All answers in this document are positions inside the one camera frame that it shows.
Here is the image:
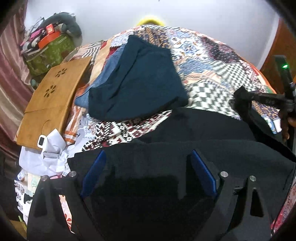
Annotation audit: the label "patchwork patterned bedspread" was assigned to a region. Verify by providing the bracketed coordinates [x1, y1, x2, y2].
[60, 24, 296, 232]

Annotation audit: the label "wooden door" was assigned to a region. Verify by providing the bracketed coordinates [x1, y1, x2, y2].
[260, 20, 296, 94]

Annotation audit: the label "white crumpled cloth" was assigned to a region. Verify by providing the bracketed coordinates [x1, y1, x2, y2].
[18, 130, 75, 177]

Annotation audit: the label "grey plush toy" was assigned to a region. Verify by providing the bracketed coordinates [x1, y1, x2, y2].
[43, 12, 82, 38]

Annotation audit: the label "blue folded garment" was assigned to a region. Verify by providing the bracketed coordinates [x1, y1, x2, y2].
[74, 44, 125, 109]

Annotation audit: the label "green fabric storage bin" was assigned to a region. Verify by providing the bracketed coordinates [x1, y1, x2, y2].
[25, 34, 75, 76]

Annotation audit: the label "striped pink curtain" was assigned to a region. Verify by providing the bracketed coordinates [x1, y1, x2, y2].
[1, 1, 33, 160]

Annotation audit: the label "orange box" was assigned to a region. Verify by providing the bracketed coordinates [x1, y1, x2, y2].
[38, 31, 61, 49]

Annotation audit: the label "wooden lap desk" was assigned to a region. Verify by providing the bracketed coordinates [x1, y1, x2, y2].
[16, 57, 91, 150]

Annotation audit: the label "black pants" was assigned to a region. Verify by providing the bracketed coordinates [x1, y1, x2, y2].
[68, 108, 295, 240]

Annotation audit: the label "right hand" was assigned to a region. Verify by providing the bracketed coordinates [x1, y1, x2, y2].
[278, 110, 295, 143]

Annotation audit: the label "yellow curved pillow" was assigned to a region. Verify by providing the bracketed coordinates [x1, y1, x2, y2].
[136, 18, 165, 26]

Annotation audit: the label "dark teal folded garment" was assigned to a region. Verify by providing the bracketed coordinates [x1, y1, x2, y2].
[88, 35, 188, 121]

